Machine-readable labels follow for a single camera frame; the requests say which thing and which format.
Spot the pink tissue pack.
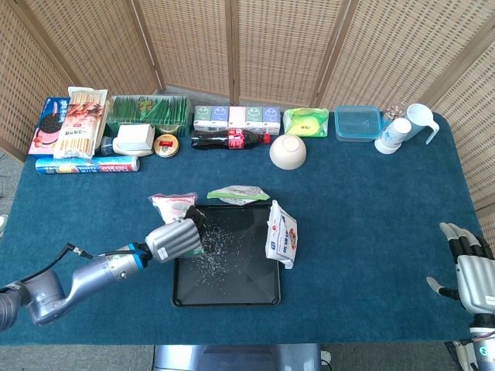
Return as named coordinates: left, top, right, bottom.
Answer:
left=228, top=106, right=248, bottom=130

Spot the blue food wrap box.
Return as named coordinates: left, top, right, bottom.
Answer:
left=35, top=155, right=141, bottom=175

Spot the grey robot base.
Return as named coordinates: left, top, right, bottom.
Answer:
left=153, top=343, right=323, bottom=371

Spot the pink snack bag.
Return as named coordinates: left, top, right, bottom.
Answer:
left=148, top=192, right=205, bottom=259

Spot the blue lidded food container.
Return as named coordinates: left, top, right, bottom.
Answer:
left=334, top=104, right=384, bottom=143

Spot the round gold red tin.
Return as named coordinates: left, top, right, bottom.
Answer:
left=153, top=134, right=181, bottom=158

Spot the green tissue pack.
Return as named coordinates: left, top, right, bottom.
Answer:
left=245, top=106, right=265, bottom=131
left=193, top=105, right=213, bottom=131

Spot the blue tissue pack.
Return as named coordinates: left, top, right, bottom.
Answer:
left=262, top=106, right=282, bottom=136
left=210, top=105, right=230, bottom=131

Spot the black square tray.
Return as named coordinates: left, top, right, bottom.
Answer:
left=172, top=203, right=282, bottom=308

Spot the beige bowl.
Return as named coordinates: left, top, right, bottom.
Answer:
left=269, top=134, right=308, bottom=171

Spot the cola bottle with red label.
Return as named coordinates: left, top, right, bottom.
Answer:
left=189, top=128, right=272, bottom=151

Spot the white paper cup stack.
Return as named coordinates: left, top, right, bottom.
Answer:
left=374, top=117, right=412, bottom=155

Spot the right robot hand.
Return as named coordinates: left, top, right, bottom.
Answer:
left=426, top=222, right=495, bottom=316

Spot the blue table cloth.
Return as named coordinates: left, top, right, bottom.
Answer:
left=0, top=111, right=479, bottom=346

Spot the blue cookie box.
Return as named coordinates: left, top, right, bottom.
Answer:
left=28, top=97, right=71, bottom=156

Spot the woven bamboo folding screen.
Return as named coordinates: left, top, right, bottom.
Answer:
left=0, top=0, right=495, bottom=235

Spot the white salt bag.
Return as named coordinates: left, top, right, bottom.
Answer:
left=265, top=199, right=299, bottom=271

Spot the green clear snack bag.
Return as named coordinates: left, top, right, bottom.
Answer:
left=207, top=185, right=271, bottom=206

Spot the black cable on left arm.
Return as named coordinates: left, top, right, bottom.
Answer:
left=15, top=242, right=137, bottom=287

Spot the light blue handled mug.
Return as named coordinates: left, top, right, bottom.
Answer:
left=404, top=103, right=441, bottom=145

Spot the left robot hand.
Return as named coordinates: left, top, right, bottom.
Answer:
left=145, top=206, right=207, bottom=265

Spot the green wet wipes pack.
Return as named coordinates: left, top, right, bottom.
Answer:
left=283, top=107, right=330, bottom=138

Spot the small white box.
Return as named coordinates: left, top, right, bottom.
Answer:
left=115, top=124, right=155, bottom=151

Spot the clear jar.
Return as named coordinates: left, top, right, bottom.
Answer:
left=383, top=101, right=408, bottom=124

